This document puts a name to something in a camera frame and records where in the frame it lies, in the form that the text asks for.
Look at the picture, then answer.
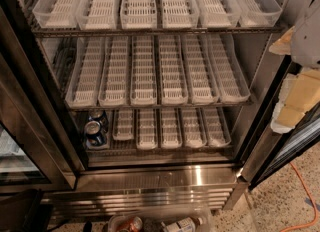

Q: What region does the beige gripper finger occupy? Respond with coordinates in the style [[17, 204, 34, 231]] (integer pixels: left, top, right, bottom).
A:
[[269, 27, 295, 55], [271, 69, 320, 134]]

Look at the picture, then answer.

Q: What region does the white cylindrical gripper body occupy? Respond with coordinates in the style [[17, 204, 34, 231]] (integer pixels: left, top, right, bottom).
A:
[[290, 0, 320, 68]]

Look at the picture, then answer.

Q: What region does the blue pepsi can front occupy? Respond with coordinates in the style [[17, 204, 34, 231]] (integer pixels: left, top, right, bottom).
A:
[[84, 121, 107, 147]]

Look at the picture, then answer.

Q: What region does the blue pepsi can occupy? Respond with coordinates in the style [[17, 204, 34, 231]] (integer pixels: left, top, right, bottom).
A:
[[89, 110, 109, 132], [84, 121, 107, 147]]

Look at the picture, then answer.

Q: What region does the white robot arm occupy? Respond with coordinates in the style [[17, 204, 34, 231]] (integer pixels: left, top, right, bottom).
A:
[[269, 0, 320, 134]]

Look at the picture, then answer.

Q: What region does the top shelf tray six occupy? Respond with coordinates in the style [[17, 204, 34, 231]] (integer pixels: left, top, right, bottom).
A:
[[236, 0, 282, 27]]

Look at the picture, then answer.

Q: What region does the shelf tray six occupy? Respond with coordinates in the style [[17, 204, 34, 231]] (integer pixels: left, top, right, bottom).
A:
[[207, 34, 250, 103], [236, 0, 282, 27], [202, 107, 231, 147]]

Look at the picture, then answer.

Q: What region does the middle shelf tray six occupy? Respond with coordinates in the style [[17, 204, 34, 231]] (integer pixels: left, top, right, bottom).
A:
[[207, 34, 250, 103]]

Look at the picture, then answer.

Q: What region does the fridge glass door right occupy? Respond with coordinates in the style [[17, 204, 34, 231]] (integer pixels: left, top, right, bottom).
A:
[[241, 56, 320, 190]]

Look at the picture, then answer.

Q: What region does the top shelf tray five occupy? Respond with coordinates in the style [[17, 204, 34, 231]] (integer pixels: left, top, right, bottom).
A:
[[196, 0, 241, 28]]

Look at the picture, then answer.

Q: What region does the shelf tray five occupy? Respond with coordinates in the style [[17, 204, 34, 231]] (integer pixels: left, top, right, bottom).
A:
[[181, 35, 219, 104], [181, 108, 207, 148], [196, 0, 241, 28]]

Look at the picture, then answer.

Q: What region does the middle shelf tray five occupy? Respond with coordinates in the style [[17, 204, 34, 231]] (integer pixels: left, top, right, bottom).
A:
[[181, 35, 219, 104]]

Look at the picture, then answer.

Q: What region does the bottom shelf tray six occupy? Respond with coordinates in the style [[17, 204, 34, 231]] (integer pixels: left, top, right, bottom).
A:
[[202, 107, 231, 147]]

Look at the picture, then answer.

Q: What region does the top shelf tray four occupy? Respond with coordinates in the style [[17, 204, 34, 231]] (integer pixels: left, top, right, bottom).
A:
[[160, 0, 199, 29]]

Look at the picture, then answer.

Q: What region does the shelf tray four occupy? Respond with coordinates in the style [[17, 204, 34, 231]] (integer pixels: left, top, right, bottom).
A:
[[160, 0, 199, 29], [158, 35, 188, 105], [160, 108, 182, 149]]

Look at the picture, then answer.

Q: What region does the bottom shelf tray five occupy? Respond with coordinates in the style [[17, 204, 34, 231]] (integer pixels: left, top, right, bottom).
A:
[[181, 108, 207, 148]]

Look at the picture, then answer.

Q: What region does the middle shelf tray four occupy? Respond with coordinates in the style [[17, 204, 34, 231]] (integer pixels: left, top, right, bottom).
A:
[[158, 35, 188, 105]]

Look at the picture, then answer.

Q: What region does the bottom shelf tray four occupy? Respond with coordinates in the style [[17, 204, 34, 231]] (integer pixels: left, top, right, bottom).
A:
[[160, 108, 182, 149]]

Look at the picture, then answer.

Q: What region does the middle shelf tray three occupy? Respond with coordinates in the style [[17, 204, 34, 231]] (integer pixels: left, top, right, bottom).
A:
[[130, 36, 157, 105]]

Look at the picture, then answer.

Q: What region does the shelf tray three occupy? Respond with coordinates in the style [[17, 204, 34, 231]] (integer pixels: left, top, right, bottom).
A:
[[130, 36, 157, 105], [120, 0, 157, 29], [137, 109, 158, 150]]

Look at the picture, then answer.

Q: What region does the top shelf tray three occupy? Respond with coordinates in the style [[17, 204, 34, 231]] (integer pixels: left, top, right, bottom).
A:
[[120, 0, 157, 29]]

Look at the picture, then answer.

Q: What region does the bottom shelf tray three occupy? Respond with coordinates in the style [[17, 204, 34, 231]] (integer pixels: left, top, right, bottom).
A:
[[137, 109, 158, 150]]

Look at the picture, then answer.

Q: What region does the stainless steel fridge body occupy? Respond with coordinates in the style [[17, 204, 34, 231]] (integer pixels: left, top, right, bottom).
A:
[[0, 0, 320, 220]]

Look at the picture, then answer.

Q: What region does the middle shelf tray two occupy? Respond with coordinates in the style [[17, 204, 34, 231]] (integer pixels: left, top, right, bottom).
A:
[[98, 36, 129, 107]]

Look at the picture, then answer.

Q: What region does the shelf tray two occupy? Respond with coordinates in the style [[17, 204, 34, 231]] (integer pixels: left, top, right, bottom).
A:
[[113, 109, 134, 141], [98, 36, 129, 107], [76, 0, 120, 30]]

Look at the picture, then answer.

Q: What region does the bottom shelf tray two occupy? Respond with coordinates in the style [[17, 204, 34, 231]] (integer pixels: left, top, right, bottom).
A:
[[113, 109, 134, 141]]

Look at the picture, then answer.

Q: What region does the bottom shelf tray one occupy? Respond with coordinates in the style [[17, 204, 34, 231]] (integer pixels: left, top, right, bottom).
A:
[[86, 125, 110, 150]]

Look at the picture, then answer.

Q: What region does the shelf tray one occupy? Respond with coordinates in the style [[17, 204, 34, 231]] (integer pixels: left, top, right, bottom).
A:
[[65, 37, 105, 108], [33, 0, 80, 29], [86, 125, 110, 150]]

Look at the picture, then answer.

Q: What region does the top shelf tray two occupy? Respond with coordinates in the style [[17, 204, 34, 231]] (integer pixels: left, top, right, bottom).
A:
[[76, 0, 120, 30]]

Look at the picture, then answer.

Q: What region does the blue pepsi can rear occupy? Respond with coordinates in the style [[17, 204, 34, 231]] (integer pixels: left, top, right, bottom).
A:
[[89, 110, 109, 132]]

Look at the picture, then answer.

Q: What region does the middle shelf tray one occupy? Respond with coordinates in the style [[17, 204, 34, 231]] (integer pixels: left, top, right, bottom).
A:
[[65, 37, 105, 108]]

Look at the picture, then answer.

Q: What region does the orange can in bin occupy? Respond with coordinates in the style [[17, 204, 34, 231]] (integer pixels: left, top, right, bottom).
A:
[[116, 216, 143, 232]]

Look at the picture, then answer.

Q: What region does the top shelf tray one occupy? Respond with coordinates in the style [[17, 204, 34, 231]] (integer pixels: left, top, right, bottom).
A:
[[33, 0, 80, 29]]

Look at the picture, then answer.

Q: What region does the adjacent fridge glass door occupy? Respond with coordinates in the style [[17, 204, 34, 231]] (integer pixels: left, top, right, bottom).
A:
[[0, 122, 49, 186]]

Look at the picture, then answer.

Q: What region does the white bottle in bin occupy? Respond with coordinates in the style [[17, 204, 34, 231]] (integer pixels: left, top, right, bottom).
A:
[[161, 217, 204, 232]]

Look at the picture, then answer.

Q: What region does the clear plastic floor bin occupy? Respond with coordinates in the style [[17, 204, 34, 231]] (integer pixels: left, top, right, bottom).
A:
[[104, 205, 215, 232]]

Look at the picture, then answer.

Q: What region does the orange floor cable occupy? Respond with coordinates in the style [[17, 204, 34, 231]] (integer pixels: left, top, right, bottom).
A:
[[279, 161, 319, 232]]

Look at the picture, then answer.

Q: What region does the middle wire shelf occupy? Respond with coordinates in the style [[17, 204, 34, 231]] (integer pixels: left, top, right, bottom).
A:
[[40, 35, 251, 111]]

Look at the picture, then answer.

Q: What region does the wire shelf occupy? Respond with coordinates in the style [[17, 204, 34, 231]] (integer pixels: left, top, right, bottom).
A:
[[40, 35, 251, 111], [85, 108, 231, 160], [18, 0, 285, 38]]

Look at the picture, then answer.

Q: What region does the bottom wire shelf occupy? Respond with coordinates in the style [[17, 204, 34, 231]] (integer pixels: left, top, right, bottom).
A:
[[85, 108, 231, 160]]

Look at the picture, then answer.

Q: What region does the top wire shelf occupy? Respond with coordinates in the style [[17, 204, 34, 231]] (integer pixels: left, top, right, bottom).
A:
[[18, 0, 285, 38]]

